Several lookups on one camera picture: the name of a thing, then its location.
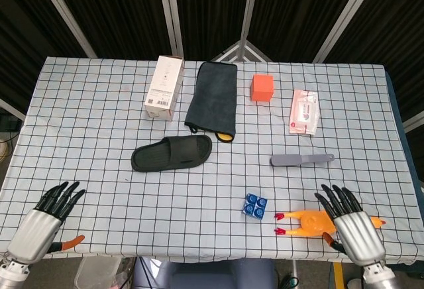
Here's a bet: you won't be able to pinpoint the white cardboard box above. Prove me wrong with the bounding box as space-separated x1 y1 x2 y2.
144 55 186 122

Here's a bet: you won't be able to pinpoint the clear plastic container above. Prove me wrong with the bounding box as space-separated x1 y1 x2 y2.
74 256 125 289

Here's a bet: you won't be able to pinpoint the yellow rubber chicken toy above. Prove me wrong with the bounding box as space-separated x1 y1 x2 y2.
273 209 387 239

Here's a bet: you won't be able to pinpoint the dark blue table skirt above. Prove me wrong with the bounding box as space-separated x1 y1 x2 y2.
384 70 407 134

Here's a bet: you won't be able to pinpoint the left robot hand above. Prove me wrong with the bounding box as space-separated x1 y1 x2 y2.
5 181 87 265

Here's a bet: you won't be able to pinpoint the black folding screen white frames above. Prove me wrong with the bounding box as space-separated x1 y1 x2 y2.
0 0 424 134

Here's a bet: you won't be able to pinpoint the white metal screen foot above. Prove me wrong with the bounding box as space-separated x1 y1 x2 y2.
211 39 273 62

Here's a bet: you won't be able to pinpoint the dark grey folded towel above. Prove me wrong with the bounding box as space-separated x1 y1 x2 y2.
184 60 239 144

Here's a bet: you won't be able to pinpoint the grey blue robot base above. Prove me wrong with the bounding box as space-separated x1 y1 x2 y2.
132 258 278 289

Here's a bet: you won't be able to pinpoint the checkered tablecloth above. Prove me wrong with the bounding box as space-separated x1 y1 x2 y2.
0 56 424 265

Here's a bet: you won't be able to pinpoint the grey tool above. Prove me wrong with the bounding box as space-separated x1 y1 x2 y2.
270 153 335 168

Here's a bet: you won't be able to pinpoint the pink white wipes packet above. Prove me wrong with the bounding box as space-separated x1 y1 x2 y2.
288 89 321 136

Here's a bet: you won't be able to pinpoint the blue building block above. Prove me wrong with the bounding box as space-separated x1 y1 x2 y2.
242 193 268 219

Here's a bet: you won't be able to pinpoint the black rubber slipper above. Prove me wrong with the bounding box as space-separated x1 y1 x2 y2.
131 135 213 172

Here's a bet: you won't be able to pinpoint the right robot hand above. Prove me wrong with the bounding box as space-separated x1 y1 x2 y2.
313 184 388 267

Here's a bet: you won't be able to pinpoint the orange cube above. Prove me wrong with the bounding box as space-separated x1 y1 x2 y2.
250 74 275 103

